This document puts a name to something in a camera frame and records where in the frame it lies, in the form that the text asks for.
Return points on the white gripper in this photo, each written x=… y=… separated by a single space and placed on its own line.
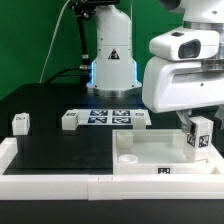
x=179 y=86

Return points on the white square tabletop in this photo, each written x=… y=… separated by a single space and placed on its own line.
x=138 y=152

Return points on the white marker sheet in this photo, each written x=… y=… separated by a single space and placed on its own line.
x=110 y=116

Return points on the white U-shaped fence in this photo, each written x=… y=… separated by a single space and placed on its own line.
x=106 y=187

